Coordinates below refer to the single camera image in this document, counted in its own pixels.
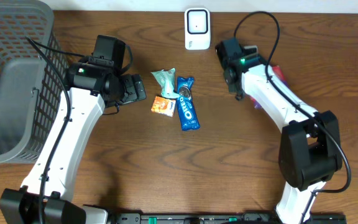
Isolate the orange snack packet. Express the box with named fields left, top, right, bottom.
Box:
left=151, top=96, right=176, bottom=117

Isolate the mint green snack packet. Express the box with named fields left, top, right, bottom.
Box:
left=151, top=68, right=180, bottom=99

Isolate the blue Oreo cookie packet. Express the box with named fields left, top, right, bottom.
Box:
left=177, top=77, right=201, bottom=131

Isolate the purple red snack packet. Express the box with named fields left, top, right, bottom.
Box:
left=250, top=65, right=288, bottom=110

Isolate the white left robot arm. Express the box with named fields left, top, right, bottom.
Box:
left=0, top=62, right=146, bottom=223

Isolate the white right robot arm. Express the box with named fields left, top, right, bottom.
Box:
left=215, top=38, right=342, bottom=223

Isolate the white barcode scanner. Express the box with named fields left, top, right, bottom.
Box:
left=184, top=7, right=211, bottom=50

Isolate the grey plastic mesh basket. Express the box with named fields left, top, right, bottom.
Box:
left=0, top=1, right=68, bottom=164

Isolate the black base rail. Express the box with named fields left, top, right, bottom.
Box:
left=113, top=212, right=347, bottom=224

